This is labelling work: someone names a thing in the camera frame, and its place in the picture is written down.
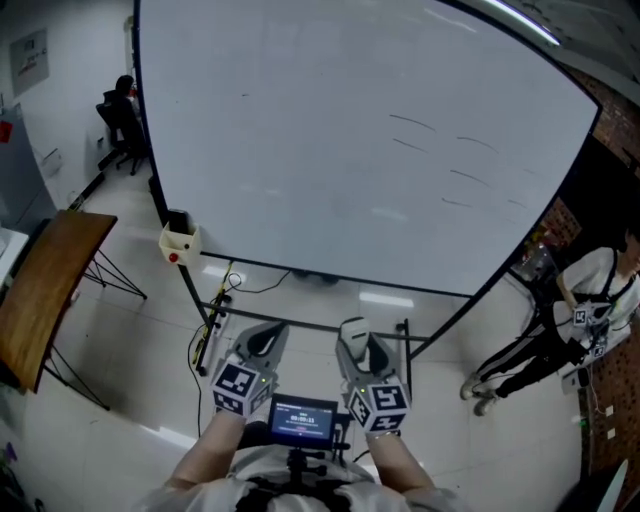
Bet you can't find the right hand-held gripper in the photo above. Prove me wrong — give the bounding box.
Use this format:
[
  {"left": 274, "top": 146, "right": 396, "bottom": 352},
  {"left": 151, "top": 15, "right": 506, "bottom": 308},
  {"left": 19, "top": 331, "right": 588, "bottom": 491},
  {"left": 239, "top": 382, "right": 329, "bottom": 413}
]
[{"left": 335, "top": 333, "right": 413, "bottom": 434}]

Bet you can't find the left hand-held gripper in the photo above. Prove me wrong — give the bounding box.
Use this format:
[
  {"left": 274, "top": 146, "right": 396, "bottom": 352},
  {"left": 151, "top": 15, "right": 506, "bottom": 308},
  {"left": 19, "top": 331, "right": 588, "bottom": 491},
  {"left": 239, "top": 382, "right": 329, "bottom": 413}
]
[{"left": 210, "top": 320, "right": 291, "bottom": 418}]

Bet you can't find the white whiteboard eraser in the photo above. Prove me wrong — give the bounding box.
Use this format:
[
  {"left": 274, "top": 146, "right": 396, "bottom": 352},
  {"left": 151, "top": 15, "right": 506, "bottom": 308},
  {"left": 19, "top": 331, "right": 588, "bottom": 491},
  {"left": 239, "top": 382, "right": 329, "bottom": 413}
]
[{"left": 339, "top": 315, "right": 372, "bottom": 362}]

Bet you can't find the white whiteboard with black frame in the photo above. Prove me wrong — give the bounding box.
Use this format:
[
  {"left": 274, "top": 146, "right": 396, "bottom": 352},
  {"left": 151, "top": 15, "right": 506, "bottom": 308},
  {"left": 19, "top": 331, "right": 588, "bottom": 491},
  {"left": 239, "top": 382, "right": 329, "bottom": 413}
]
[{"left": 132, "top": 0, "right": 603, "bottom": 300}]

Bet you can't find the person's left forearm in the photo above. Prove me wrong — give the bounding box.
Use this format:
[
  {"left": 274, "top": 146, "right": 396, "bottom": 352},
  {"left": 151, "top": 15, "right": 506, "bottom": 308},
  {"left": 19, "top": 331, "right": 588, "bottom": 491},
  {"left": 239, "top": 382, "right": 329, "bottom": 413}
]
[{"left": 169, "top": 409, "right": 247, "bottom": 489}]

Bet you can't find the person's right forearm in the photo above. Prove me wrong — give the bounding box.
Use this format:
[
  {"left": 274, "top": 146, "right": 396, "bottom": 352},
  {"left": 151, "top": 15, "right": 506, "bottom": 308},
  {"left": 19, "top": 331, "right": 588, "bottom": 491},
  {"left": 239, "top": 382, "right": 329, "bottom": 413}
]
[{"left": 364, "top": 429, "right": 437, "bottom": 494}]

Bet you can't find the small black chest monitor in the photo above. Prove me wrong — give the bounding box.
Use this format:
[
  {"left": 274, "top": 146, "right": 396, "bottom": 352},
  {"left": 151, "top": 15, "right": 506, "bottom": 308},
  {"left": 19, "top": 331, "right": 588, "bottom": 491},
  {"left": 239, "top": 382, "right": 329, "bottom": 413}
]
[{"left": 266, "top": 393, "right": 339, "bottom": 450}]

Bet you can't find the cream plastic holder box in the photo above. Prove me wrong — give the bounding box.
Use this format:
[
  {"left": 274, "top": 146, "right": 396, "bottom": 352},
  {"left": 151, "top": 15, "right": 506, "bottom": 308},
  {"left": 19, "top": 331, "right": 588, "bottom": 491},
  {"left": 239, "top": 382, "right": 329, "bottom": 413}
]
[{"left": 158, "top": 222, "right": 202, "bottom": 267}]

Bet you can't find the black rectangular block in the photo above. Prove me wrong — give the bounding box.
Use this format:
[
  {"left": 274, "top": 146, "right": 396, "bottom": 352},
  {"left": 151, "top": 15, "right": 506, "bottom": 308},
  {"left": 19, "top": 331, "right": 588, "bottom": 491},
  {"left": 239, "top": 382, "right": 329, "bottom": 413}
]
[{"left": 166, "top": 208, "right": 192, "bottom": 236}]

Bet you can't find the person's white shirt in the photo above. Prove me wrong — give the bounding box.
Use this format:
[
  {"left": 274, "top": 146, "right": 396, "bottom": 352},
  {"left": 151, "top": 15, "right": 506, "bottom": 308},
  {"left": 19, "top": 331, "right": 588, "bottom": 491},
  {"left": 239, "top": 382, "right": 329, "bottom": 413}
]
[{"left": 131, "top": 441, "right": 467, "bottom": 512}]

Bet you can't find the black storage cart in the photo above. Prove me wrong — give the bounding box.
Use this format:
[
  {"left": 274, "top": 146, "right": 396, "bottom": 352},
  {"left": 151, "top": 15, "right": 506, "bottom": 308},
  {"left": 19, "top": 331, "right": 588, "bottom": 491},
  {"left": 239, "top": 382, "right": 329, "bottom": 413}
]
[{"left": 511, "top": 233, "right": 559, "bottom": 282}]

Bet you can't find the small white device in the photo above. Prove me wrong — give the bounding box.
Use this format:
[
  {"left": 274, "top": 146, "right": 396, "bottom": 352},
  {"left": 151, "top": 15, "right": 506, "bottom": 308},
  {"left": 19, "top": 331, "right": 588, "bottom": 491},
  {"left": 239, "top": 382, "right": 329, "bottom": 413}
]
[{"left": 561, "top": 366, "right": 592, "bottom": 397}]

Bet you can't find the wooden table with black legs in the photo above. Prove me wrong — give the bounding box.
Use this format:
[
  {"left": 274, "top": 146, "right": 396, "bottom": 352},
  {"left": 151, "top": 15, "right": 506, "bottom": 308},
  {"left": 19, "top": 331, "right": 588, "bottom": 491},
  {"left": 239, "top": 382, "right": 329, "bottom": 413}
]
[{"left": 0, "top": 209, "right": 149, "bottom": 412}]

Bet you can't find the black office chair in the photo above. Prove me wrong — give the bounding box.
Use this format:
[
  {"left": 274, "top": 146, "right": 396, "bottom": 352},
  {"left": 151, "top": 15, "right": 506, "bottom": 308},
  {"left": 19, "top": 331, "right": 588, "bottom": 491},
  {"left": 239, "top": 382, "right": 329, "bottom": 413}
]
[{"left": 95, "top": 101, "right": 149, "bottom": 177}]

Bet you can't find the white curved board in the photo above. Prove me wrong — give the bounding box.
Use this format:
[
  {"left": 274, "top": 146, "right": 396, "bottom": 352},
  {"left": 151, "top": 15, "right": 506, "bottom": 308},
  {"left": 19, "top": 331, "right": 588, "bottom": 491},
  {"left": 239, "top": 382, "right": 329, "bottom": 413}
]
[{"left": 596, "top": 458, "right": 631, "bottom": 512}]

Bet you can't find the grey cabinet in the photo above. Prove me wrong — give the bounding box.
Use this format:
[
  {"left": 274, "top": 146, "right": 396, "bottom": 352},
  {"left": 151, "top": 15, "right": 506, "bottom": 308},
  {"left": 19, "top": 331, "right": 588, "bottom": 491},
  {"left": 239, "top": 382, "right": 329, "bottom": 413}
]
[{"left": 0, "top": 101, "right": 57, "bottom": 232}]

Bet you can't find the ceiling light strip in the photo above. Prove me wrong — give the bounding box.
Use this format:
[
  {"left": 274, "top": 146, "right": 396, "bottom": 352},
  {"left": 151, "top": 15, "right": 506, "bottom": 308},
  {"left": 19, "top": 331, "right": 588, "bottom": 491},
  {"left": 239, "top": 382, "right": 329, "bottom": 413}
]
[{"left": 481, "top": 0, "right": 562, "bottom": 47}]

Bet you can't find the black floor cable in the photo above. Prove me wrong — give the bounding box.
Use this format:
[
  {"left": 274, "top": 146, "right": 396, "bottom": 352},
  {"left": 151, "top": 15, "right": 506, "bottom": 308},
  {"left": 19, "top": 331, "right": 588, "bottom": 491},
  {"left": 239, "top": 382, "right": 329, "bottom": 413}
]
[{"left": 226, "top": 269, "right": 292, "bottom": 297}]

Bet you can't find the yellow cable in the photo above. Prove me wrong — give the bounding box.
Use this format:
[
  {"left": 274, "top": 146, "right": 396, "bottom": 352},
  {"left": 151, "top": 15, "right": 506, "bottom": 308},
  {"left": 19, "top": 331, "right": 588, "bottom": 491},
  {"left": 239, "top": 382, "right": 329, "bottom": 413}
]
[{"left": 196, "top": 259, "right": 237, "bottom": 372}]

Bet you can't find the black monitor mount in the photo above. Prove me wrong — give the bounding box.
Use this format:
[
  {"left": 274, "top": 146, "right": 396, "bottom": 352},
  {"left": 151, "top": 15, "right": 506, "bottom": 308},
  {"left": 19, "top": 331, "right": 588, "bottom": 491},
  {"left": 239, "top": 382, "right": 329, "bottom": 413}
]
[{"left": 286, "top": 447, "right": 329, "bottom": 485}]

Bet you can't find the wall poster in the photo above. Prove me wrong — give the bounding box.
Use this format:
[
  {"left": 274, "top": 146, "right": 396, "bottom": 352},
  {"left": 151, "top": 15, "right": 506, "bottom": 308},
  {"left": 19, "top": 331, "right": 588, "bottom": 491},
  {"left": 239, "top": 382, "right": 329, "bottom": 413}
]
[{"left": 9, "top": 28, "right": 51, "bottom": 99}]

